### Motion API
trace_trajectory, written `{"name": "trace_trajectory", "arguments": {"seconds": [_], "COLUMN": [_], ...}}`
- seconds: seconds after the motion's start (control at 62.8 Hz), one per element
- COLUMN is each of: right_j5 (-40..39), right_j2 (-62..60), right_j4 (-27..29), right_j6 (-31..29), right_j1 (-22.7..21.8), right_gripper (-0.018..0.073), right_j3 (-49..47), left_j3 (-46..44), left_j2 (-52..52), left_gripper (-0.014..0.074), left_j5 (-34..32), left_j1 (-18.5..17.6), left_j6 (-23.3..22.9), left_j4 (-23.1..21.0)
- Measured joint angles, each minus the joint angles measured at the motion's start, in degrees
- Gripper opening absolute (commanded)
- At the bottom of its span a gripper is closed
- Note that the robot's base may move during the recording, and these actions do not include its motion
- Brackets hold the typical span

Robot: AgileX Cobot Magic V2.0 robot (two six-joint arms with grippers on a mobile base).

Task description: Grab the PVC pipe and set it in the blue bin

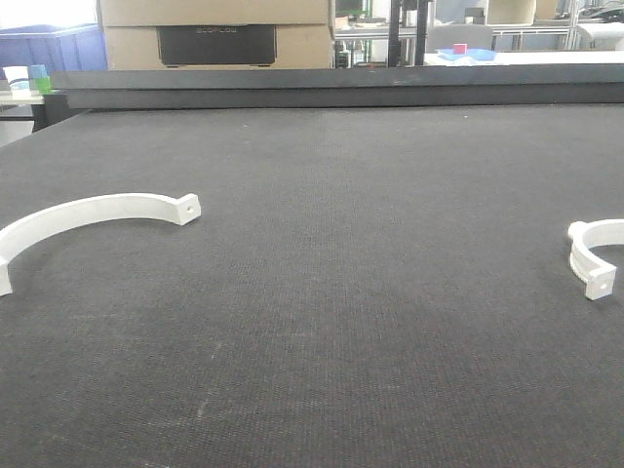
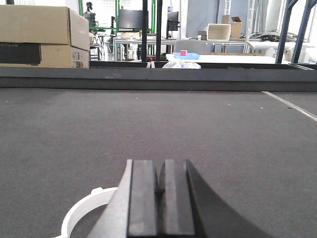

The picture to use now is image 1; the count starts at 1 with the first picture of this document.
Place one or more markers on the small white PVC pipe clamp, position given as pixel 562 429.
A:
pixel 597 274

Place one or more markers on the large white pipe clamp half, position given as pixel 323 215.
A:
pixel 34 228

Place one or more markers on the red cube on blue tray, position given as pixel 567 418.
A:
pixel 460 48

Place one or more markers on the blue shallow tray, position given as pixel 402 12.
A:
pixel 473 54

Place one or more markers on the cardboard box with black print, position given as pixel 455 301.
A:
pixel 151 35

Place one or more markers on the blue plastic crate far left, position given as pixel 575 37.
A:
pixel 75 48

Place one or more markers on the blue and green small blocks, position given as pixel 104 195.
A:
pixel 40 77

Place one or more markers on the dark raised table edge board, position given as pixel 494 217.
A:
pixel 566 83

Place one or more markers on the white paper cup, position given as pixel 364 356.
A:
pixel 18 79

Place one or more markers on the black vertical metal post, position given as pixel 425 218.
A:
pixel 394 43

